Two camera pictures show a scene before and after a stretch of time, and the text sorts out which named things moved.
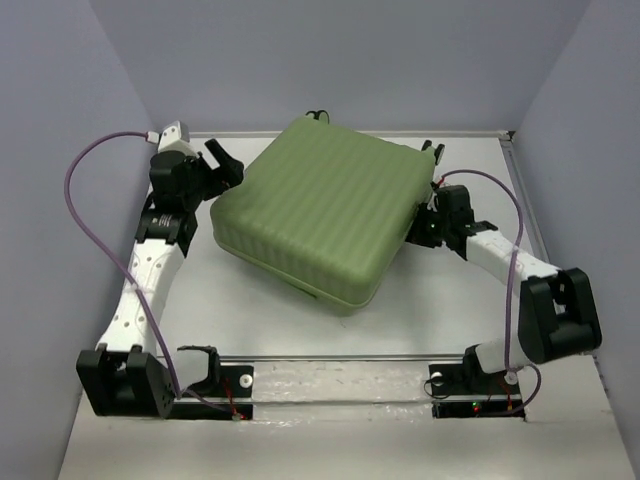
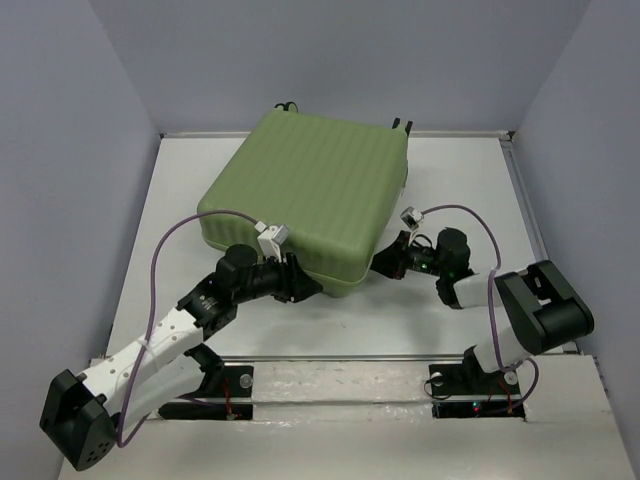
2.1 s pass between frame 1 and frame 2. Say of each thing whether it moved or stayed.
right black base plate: stayed
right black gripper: moved
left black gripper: moved
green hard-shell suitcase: moved
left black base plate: stayed
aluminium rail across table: stayed
